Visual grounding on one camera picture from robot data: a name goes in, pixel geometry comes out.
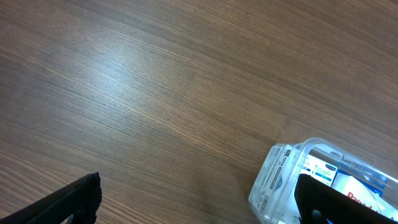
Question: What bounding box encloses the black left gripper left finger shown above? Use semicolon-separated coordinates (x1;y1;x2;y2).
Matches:
1;172;102;224

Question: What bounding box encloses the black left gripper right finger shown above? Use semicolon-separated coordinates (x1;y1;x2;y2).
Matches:
294;174;395;224

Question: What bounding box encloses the white medicine box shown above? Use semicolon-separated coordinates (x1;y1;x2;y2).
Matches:
279;149;338;224

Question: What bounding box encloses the white Panadol box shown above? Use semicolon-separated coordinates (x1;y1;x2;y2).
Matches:
332;173;397;222

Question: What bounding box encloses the blue lozenge box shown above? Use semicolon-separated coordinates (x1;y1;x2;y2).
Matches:
332;169;384;201

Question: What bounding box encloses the clear plastic container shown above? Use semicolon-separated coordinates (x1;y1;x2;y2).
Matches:
248;138;397;223

